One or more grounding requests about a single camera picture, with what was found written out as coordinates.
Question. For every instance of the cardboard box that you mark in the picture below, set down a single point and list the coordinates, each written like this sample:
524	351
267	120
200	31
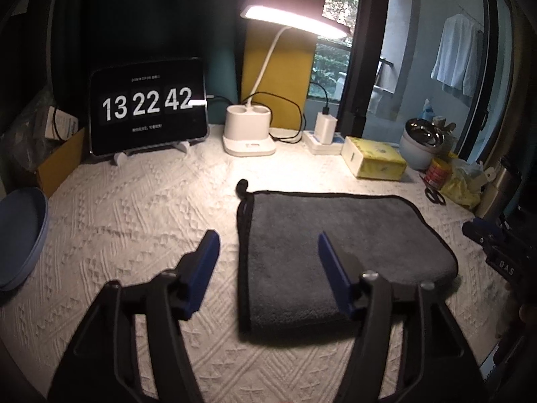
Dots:
63	159

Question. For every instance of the yellow board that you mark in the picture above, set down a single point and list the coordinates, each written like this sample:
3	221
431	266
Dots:
272	71

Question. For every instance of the grey towel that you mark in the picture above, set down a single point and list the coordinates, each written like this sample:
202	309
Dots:
293	235

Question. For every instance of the clear plastic bag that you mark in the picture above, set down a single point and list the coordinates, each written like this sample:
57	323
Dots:
23	142

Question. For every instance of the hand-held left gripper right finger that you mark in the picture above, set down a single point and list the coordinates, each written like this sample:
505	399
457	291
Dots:
335	279

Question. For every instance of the white power strip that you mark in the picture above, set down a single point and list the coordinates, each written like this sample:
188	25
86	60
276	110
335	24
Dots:
340	145

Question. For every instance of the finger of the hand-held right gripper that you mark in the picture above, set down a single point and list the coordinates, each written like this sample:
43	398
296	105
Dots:
482	235

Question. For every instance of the white bucket with metal bowl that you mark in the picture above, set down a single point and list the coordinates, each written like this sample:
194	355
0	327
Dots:
415	149

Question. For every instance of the white textured tablecloth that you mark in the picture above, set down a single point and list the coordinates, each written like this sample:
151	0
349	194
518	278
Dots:
147	210

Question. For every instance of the steel thermos bottle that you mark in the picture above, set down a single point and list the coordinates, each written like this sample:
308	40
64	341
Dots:
497	191

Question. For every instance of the yellow tissue box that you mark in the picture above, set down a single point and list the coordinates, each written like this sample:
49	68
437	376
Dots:
377	157

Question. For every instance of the small white box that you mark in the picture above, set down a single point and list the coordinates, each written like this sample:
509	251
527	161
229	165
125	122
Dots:
63	124

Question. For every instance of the hanging white shirt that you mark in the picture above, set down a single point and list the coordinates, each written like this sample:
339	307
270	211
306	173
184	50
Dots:
457	58

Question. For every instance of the red can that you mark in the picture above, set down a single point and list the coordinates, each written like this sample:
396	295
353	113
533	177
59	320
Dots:
436	174

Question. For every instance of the white tablet stand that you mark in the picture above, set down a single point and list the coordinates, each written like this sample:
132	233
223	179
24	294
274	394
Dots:
119	158

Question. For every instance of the yellow plastic bag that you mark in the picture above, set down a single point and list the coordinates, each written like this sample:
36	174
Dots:
459	187

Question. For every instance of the white charger plug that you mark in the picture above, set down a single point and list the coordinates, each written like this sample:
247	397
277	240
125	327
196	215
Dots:
324	128

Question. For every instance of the blue spray bottle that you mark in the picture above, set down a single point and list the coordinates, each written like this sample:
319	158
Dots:
427	110

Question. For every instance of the white desk lamp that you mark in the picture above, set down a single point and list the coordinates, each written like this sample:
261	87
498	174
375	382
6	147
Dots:
247	134

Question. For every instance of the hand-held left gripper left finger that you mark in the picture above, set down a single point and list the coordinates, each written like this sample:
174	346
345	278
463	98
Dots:
203	275

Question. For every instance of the blue plate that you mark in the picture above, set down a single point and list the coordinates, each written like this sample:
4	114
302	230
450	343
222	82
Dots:
21	235

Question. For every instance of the black scissors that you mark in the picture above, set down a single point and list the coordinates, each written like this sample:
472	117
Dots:
435	195

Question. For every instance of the tablet with clock display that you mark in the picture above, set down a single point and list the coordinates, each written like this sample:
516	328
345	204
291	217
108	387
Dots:
147	105

